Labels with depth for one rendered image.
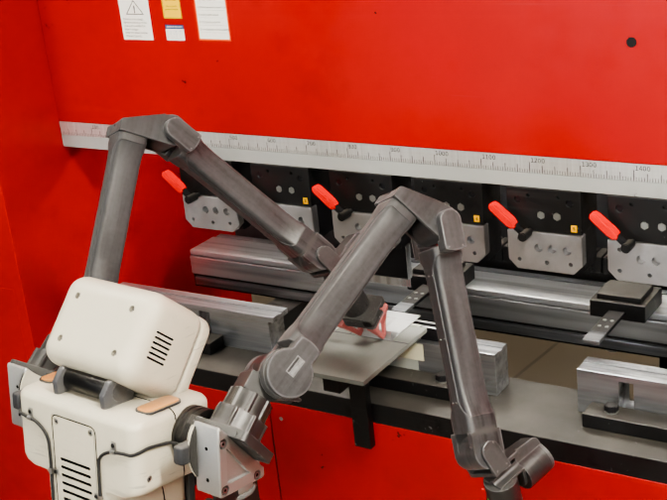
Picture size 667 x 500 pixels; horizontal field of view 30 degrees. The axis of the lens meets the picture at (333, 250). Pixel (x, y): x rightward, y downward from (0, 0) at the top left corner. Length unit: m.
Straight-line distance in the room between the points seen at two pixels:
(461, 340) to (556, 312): 0.73
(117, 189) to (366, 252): 0.50
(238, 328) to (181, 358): 0.95
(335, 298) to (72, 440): 0.46
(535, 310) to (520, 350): 2.01
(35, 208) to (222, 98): 0.57
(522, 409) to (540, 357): 2.19
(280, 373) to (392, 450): 0.79
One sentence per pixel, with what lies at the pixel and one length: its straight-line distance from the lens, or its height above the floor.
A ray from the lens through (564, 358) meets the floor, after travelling 4.72.
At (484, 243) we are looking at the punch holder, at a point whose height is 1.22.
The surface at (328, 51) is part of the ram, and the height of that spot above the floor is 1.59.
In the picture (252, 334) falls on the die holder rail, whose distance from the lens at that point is 2.88.
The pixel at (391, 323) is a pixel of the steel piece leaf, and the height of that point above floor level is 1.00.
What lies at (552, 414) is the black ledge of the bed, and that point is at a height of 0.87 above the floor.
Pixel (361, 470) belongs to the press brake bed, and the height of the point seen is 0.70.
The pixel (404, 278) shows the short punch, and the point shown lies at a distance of 2.61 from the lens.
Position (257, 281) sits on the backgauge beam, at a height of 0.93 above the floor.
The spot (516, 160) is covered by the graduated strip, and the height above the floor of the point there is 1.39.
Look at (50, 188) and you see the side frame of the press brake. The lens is 3.02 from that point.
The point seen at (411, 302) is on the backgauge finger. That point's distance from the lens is 2.74.
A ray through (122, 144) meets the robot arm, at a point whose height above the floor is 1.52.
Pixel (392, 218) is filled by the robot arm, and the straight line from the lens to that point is 2.03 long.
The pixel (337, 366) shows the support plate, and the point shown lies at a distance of 2.49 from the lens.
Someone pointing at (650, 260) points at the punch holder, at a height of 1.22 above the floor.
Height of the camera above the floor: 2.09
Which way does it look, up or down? 21 degrees down
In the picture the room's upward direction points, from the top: 6 degrees counter-clockwise
